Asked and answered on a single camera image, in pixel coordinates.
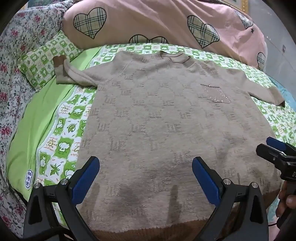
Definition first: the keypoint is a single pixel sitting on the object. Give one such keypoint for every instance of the gold framed painting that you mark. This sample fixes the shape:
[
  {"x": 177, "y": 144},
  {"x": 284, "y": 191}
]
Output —
[{"x": 238, "y": 3}]

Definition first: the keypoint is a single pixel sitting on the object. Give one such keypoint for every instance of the green checked bedsheet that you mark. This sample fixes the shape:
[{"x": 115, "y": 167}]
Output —
[{"x": 67, "y": 129}]

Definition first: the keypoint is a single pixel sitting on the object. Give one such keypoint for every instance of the pink heart-print quilt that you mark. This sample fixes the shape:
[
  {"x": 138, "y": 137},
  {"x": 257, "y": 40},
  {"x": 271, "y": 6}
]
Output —
[{"x": 150, "y": 20}]

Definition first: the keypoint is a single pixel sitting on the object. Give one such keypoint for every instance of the beige knit sweater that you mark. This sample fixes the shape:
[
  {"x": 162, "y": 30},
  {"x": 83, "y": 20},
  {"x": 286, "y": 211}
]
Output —
[{"x": 161, "y": 127}]

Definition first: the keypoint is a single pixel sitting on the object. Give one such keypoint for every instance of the person's right hand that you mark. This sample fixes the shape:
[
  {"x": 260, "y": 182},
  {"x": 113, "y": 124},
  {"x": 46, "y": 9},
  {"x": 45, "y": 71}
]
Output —
[{"x": 289, "y": 204}]

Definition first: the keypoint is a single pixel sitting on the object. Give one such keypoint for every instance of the floral blanket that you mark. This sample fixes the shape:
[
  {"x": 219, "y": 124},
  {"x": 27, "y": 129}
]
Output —
[{"x": 13, "y": 76}]

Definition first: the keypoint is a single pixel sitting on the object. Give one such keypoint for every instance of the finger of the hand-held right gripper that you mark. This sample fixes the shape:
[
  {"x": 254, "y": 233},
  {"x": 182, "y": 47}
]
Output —
[
  {"x": 275, "y": 142},
  {"x": 268, "y": 153}
]

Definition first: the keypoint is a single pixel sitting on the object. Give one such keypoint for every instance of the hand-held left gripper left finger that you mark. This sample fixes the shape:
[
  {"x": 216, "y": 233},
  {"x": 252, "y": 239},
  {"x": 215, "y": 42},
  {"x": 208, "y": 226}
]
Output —
[{"x": 86, "y": 179}]

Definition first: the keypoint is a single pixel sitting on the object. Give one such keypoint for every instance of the small green checked pillow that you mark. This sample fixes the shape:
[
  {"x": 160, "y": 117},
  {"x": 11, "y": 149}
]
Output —
[{"x": 47, "y": 59}]

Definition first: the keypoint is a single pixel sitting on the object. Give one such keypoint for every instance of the white sewn label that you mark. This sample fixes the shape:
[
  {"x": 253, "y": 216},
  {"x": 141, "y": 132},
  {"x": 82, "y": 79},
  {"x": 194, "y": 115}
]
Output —
[{"x": 29, "y": 179}]

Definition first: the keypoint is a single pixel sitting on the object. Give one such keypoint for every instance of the light blue cloth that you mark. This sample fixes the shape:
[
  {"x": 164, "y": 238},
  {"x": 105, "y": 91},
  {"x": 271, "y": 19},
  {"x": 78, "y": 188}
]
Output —
[{"x": 285, "y": 92}]

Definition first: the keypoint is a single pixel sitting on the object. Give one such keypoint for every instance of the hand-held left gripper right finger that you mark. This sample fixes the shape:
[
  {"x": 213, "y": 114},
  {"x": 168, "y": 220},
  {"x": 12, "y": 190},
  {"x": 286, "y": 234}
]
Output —
[{"x": 204, "y": 179}]

